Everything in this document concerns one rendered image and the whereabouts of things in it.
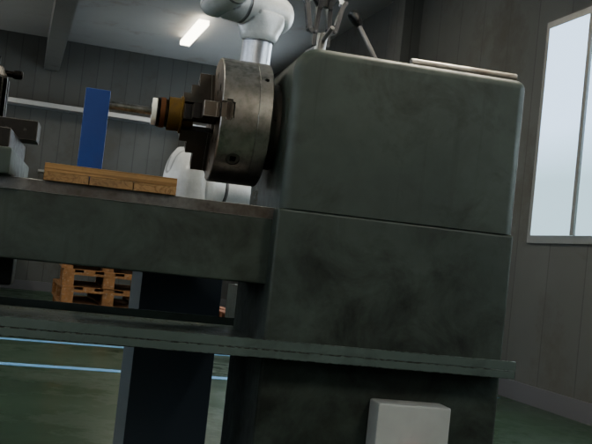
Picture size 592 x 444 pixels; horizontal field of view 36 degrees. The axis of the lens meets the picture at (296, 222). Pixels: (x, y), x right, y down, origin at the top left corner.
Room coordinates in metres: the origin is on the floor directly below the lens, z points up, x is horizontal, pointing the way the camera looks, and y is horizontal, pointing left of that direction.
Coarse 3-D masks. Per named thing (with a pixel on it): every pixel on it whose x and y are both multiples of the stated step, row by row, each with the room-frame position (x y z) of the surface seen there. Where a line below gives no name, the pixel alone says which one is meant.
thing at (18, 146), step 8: (0, 128) 2.02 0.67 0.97; (8, 128) 2.02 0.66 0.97; (0, 136) 2.02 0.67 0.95; (8, 136) 2.02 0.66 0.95; (16, 136) 2.16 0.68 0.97; (0, 144) 2.02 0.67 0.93; (8, 144) 2.03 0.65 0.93; (16, 144) 2.19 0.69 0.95; (16, 152) 2.21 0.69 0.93; (24, 152) 2.42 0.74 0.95
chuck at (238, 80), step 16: (224, 64) 2.23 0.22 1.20; (240, 64) 2.24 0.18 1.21; (256, 64) 2.27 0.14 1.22; (224, 80) 2.19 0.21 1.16; (240, 80) 2.20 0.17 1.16; (256, 80) 2.21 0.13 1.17; (224, 96) 2.17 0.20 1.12; (240, 96) 2.18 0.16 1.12; (256, 96) 2.19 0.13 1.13; (240, 112) 2.18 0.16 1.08; (256, 112) 2.18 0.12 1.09; (224, 128) 2.17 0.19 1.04; (240, 128) 2.18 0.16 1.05; (256, 128) 2.19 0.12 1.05; (224, 144) 2.19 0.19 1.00; (240, 144) 2.19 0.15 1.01; (208, 160) 2.32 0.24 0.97; (224, 160) 2.22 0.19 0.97; (240, 160) 2.22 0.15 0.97; (208, 176) 2.28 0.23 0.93; (224, 176) 2.27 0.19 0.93; (240, 176) 2.27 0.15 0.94
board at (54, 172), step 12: (48, 168) 2.06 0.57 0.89; (60, 168) 2.07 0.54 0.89; (72, 168) 2.07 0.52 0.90; (84, 168) 2.08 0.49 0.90; (96, 168) 2.09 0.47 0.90; (48, 180) 2.07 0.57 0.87; (60, 180) 2.07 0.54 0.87; (72, 180) 2.08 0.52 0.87; (84, 180) 2.08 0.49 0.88; (96, 180) 2.09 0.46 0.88; (108, 180) 2.09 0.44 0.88; (120, 180) 2.10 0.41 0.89; (132, 180) 2.10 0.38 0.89; (144, 180) 2.11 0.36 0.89; (156, 180) 2.12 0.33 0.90; (168, 180) 2.12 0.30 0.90; (156, 192) 2.12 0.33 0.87; (168, 192) 2.12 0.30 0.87
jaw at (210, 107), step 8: (184, 104) 2.26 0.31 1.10; (192, 104) 2.25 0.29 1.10; (200, 104) 2.22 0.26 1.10; (208, 104) 2.18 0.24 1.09; (216, 104) 2.18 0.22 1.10; (224, 104) 2.17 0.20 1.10; (232, 104) 2.18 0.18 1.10; (184, 112) 2.24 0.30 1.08; (192, 112) 2.24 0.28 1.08; (200, 112) 2.22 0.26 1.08; (208, 112) 2.18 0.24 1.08; (216, 112) 2.19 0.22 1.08; (224, 112) 2.17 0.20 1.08; (232, 112) 2.18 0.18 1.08; (184, 120) 2.27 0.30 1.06; (192, 120) 2.26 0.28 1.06; (200, 120) 2.25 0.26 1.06; (208, 120) 2.24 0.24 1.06; (216, 120) 2.22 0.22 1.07
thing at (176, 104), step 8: (160, 104) 2.26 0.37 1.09; (168, 104) 2.27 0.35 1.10; (176, 104) 2.26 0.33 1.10; (160, 112) 2.25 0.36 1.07; (168, 112) 2.26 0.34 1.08; (176, 112) 2.26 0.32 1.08; (160, 120) 2.26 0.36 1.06; (168, 120) 2.26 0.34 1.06; (176, 120) 2.26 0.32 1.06; (168, 128) 2.28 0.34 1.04; (176, 128) 2.28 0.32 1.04
